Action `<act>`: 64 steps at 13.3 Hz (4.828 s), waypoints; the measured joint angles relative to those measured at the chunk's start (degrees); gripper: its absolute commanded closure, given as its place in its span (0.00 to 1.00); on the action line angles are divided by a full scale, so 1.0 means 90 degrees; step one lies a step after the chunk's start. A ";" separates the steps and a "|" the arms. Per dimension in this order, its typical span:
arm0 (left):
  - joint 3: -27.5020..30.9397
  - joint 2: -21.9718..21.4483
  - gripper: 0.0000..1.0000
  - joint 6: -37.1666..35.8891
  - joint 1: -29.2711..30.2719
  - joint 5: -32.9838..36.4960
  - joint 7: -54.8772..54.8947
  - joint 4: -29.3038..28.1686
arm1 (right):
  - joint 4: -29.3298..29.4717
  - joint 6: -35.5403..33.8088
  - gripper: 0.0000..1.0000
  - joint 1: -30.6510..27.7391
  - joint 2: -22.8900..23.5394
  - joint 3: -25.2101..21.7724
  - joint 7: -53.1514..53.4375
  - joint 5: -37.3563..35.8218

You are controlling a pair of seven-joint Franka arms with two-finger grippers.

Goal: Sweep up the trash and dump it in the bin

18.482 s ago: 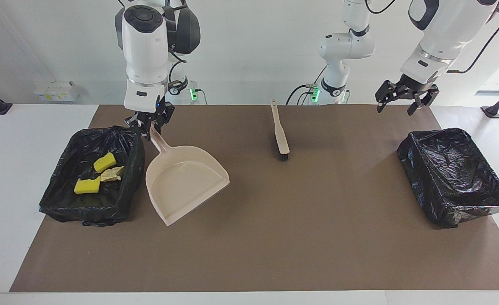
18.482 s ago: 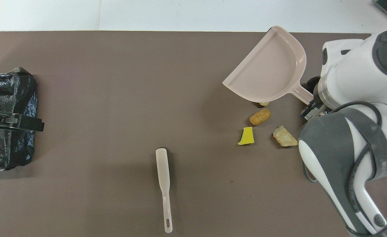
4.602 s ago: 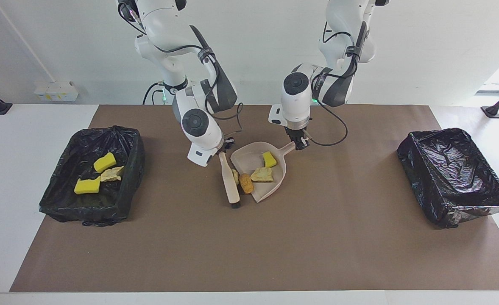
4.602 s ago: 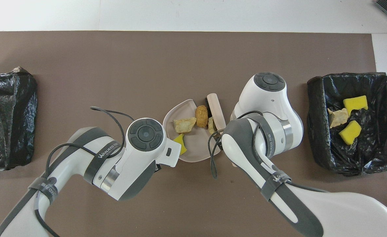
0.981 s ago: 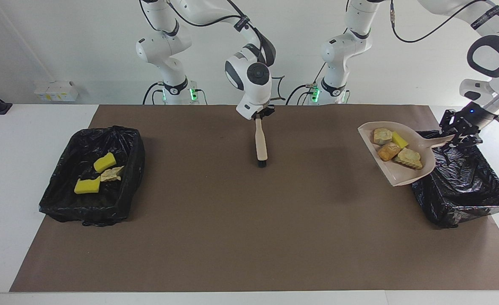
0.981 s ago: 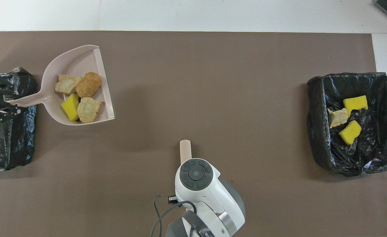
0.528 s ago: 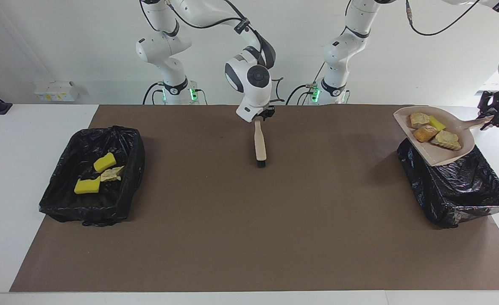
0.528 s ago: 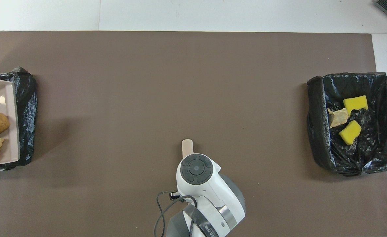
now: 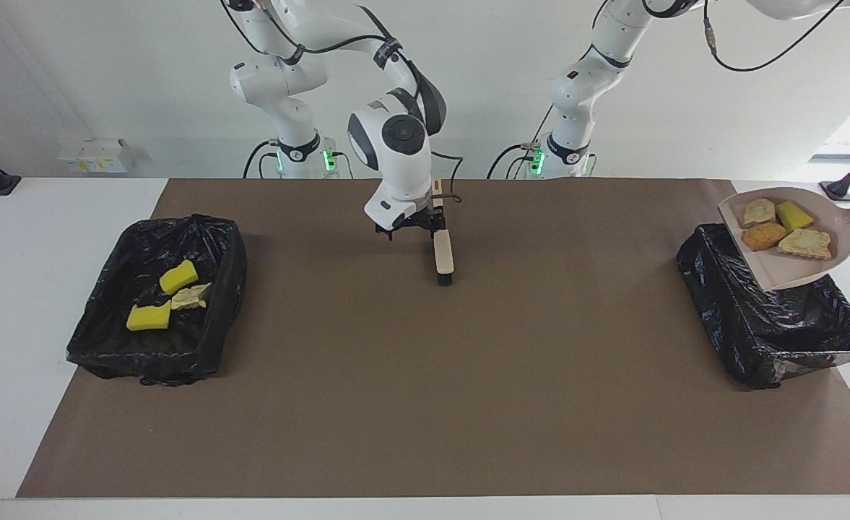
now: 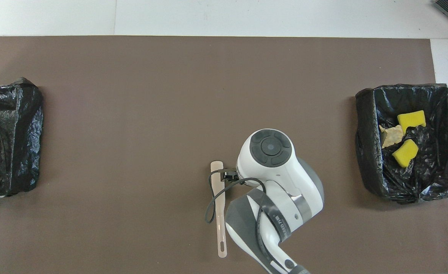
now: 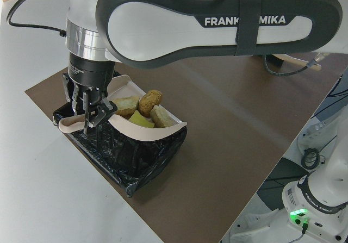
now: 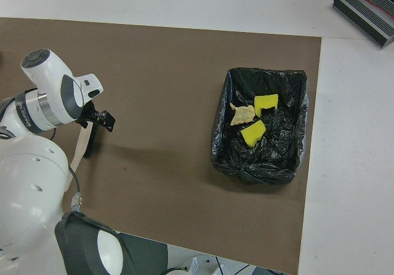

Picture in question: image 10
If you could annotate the beige hand brush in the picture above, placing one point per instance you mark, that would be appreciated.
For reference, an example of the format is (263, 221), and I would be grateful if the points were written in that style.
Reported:
(221, 228)

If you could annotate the orange striped foam piece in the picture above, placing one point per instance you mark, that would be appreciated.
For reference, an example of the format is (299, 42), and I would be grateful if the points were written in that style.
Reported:
(392, 136)

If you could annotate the green and yellow sponge piece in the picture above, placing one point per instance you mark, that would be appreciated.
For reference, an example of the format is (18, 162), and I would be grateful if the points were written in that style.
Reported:
(405, 153)

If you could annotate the notched yellow sponge piece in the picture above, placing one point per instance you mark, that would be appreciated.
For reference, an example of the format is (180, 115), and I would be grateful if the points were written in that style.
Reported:
(412, 118)

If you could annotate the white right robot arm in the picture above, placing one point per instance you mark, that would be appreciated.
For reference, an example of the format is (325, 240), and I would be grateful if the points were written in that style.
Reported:
(284, 182)

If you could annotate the black bag lined bin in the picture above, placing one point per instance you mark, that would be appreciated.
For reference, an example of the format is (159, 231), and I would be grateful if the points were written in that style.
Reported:
(368, 152)
(18, 152)

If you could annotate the brown table mat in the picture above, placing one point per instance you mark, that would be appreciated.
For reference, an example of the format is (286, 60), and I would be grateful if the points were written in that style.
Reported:
(132, 95)

